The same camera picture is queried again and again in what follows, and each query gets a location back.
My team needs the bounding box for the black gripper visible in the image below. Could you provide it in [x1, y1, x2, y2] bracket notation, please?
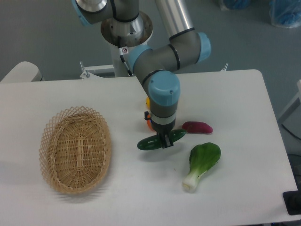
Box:
[144, 111, 176, 149]

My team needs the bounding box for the dark green cucumber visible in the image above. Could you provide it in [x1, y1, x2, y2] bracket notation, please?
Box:
[137, 129, 186, 151]

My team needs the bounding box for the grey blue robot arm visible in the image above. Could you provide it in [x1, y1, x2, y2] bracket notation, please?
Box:
[72, 0, 211, 150]

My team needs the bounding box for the purple sweet potato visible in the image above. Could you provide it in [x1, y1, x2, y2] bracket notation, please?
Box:
[182, 121, 213, 134]

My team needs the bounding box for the green bok choy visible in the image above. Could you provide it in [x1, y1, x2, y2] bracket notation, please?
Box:
[182, 142, 221, 193]

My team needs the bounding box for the woven wicker basket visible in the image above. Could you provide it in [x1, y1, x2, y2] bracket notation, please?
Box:
[39, 106, 111, 194]

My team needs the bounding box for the black device at table edge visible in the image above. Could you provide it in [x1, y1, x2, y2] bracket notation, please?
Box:
[283, 191, 301, 215]

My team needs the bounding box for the blue plastic bag left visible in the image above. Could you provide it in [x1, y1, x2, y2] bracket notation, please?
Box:
[219, 0, 251, 10]

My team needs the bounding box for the blue plastic bag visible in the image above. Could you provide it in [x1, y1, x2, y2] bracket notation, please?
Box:
[219, 0, 251, 10]
[269, 0, 301, 28]

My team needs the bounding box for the white chair back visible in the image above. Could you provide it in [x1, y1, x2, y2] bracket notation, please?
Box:
[0, 61, 45, 84]

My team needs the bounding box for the blue plastic bag right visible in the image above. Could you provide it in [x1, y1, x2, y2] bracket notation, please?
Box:
[269, 0, 301, 28]

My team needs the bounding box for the black base cable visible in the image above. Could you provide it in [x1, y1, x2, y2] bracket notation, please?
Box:
[117, 35, 135, 76]

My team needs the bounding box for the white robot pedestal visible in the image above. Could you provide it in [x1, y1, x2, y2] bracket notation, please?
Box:
[79, 10, 154, 80]

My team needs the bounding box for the white side table frame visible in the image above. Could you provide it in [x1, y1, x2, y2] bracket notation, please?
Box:
[277, 80, 301, 123]

